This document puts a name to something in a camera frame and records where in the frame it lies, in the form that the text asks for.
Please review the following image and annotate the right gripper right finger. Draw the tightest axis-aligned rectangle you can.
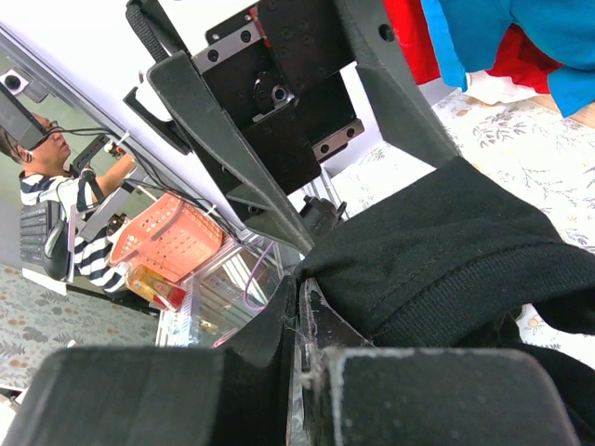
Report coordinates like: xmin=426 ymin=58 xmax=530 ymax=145
xmin=298 ymin=280 xmax=579 ymax=445

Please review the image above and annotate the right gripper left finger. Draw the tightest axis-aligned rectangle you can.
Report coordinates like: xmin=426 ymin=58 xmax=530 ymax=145
xmin=5 ymin=276 xmax=298 ymax=445

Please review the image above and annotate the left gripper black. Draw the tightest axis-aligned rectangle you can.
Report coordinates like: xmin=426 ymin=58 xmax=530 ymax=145
xmin=126 ymin=0 xmax=461 ymax=254

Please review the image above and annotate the black t shirt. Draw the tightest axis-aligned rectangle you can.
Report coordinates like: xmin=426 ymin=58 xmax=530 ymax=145
xmin=297 ymin=157 xmax=594 ymax=445

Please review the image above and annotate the white t shirt on hanger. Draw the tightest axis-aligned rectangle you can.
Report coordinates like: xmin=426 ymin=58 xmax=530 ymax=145
xmin=464 ymin=71 xmax=539 ymax=105

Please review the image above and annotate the blue t shirt on hanger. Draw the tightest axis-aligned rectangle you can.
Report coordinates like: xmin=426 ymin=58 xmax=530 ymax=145
xmin=421 ymin=1 xmax=594 ymax=117

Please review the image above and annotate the red t shirt on hanger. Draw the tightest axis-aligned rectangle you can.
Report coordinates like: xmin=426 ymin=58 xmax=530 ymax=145
xmin=384 ymin=1 xmax=566 ymax=93

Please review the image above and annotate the person in striped shirt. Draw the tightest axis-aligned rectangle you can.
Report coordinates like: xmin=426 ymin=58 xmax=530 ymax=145
xmin=1 ymin=114 xmax=135 ymax=295

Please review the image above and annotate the bottle with yellow liquid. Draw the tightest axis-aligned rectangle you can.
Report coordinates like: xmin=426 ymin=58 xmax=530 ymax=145
xmin=118 ymin=262 xmax=187 ymax=312

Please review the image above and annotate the orange plastic basket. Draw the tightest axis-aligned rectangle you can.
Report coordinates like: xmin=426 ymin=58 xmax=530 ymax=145
xmin=110 ymin=194 xmax=223 ymax=282

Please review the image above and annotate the floral table mat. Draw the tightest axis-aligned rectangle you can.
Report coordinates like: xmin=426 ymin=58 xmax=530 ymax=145
xmin=333 ymin=93 xmax=594 ymax=358

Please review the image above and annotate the aluminium rail frame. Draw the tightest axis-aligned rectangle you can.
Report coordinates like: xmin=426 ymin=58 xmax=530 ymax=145
xmin=155 ymin=230 xmax=303 ymax=348

